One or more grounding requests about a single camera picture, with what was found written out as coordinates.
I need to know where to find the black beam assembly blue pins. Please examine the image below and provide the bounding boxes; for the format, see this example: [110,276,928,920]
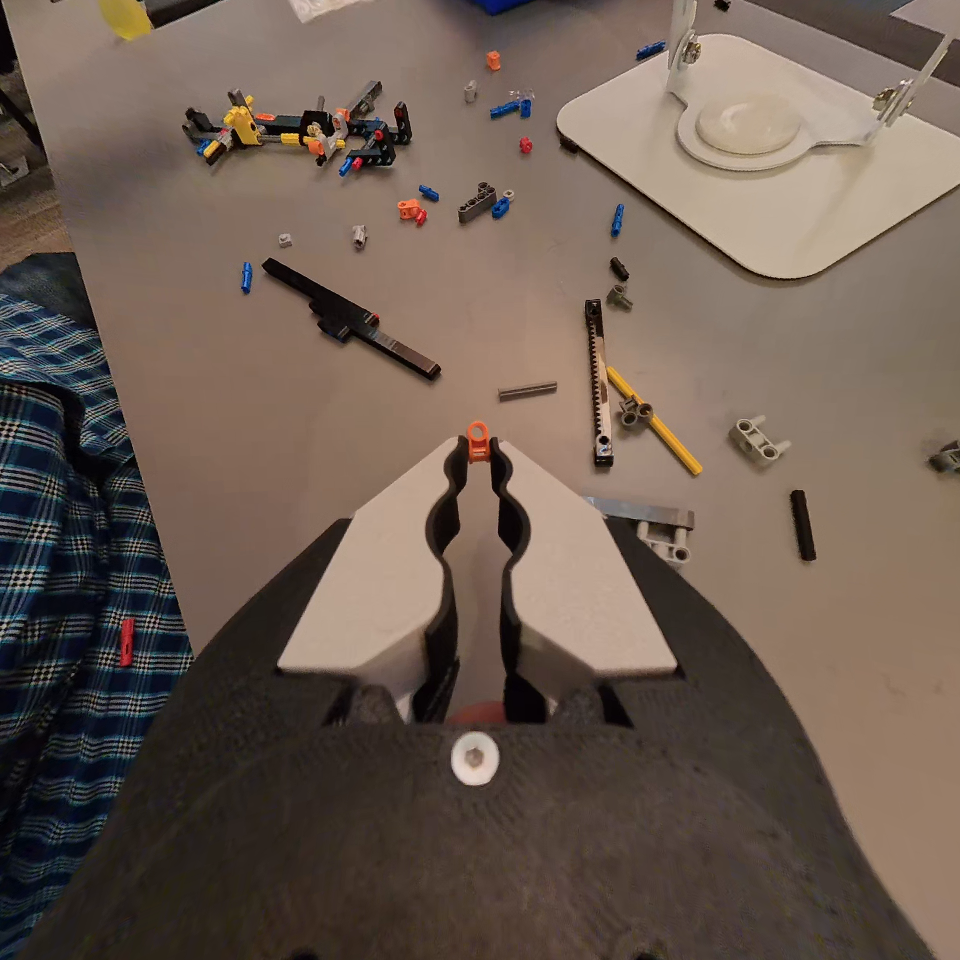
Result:
[261,257,442,382]

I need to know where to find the white book stand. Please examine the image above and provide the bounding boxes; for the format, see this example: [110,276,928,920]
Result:
[556,0,960,280]

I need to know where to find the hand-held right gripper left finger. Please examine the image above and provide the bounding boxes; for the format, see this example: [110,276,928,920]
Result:
[277,437,470,723]

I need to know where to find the light grey lego connector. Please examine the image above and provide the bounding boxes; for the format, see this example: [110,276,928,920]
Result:
[727,416,792,468]
[636,521,691,565]

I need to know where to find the dark grey angled lego beam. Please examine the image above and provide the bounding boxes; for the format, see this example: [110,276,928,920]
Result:
[457,182,501,225]

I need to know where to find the blue plaid shirt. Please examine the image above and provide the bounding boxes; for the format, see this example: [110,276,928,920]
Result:
[0,255,198,931]

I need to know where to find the black lego gear rack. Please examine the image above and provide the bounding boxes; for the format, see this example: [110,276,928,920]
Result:
[584,298,616,468]

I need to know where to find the yellow lego axle grey connector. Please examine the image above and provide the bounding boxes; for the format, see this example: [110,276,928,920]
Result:
[606,365,704,477]

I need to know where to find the multicoloured lego chassis assembly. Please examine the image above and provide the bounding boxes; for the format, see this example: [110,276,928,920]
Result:
[182,78,415,177]

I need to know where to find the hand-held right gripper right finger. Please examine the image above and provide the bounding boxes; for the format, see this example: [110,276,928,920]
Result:
[489,438,680,721]

